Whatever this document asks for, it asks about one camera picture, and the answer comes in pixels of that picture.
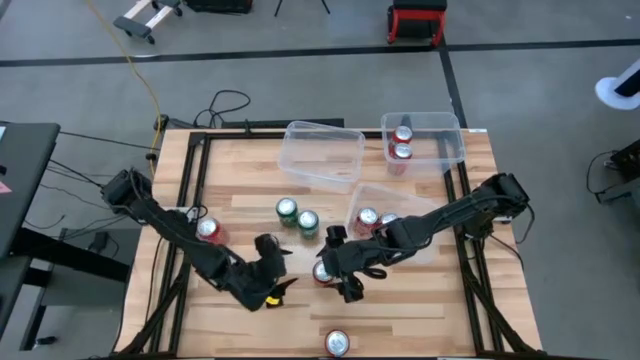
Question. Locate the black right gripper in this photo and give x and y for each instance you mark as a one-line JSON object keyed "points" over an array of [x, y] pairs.
{"points": [[350, 260]]}

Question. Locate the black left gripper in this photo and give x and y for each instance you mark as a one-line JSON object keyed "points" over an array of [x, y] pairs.
{"points": [[265, 280]]}

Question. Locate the red Coca-Cola Zero can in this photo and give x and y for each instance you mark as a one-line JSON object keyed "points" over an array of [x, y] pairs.
{"points": [[320, 274]]}

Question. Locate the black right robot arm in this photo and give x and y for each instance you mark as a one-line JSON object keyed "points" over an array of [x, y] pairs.
{"points": [[450, 212]]}

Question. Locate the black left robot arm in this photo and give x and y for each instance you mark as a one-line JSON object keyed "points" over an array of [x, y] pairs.
{"points": [[170, 225]]}

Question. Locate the green Sprite can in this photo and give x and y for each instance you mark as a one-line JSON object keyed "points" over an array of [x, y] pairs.
{"points": [[287, 209], [308, 221]]}

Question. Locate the clear plastic bin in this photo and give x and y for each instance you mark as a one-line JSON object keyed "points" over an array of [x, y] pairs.
{"points": [[440, 145], [320, 160], [395, 197]]}

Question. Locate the black bar behind table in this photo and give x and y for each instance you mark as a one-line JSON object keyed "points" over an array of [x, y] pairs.
{"points": [[280, 123]]}

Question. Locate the black power adapter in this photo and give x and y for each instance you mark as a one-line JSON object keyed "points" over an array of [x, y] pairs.
{"points": [[100, 241]]}

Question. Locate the black power strip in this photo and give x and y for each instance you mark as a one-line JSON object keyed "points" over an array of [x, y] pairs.
{"points": [[170, 122]]}

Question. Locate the black tripod legs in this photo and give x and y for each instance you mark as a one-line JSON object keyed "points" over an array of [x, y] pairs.
{"points": [[277, 7]]}

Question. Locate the red and black stool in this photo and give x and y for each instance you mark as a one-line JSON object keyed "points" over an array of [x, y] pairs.
{"points": [[417, 22]]}

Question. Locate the black equipment case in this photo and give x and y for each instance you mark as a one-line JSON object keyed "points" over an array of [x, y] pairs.
{"points": [[220, 5]]}

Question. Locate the black desk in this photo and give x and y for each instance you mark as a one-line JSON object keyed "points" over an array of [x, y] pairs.
{"points": [[25, 175]]}

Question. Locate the wheeled wooden dolly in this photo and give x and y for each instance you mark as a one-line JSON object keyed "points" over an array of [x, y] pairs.
{"points": [[145, 20]]}

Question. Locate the pink sticky note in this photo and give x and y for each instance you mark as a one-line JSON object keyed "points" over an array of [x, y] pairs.
{"points": [[4, 188]]}

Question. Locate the black equipment box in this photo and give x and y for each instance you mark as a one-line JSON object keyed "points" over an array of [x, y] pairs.
{"points": [[625, 170]]}

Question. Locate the white round stand base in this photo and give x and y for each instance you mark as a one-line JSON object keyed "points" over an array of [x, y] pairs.
{"points": [[612, 92]]}

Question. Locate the black aluminium table frame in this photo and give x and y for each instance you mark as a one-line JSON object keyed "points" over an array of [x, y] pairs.
{"points": [[197, 165]]}

